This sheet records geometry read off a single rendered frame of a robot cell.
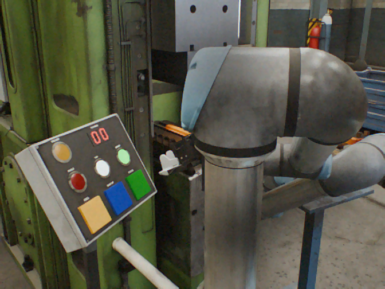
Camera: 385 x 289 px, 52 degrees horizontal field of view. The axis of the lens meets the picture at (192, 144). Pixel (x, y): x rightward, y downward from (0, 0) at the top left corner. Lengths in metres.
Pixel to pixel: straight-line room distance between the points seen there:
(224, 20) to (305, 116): 1.06
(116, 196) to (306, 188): 0.52
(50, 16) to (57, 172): 0.84
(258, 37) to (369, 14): 8.78
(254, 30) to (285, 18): 7.70
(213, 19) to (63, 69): 0.65
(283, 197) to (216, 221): 0.61
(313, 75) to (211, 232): 0.27
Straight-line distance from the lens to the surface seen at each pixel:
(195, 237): 1.60
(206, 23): 1.46
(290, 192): 1.15
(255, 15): 1.84
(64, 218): 1.04
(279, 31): 9.47
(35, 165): 1.03
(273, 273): 2.54
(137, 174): 1.21
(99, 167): 1.12
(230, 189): 0.55
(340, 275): 2.63
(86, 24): 1.37
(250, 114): 0.49
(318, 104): 0.49
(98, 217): 1.06
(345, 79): 0.51
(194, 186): 1.49
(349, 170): 1.05
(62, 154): 1.05
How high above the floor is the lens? 1.51
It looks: 19 degrees down
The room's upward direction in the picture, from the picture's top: straight up
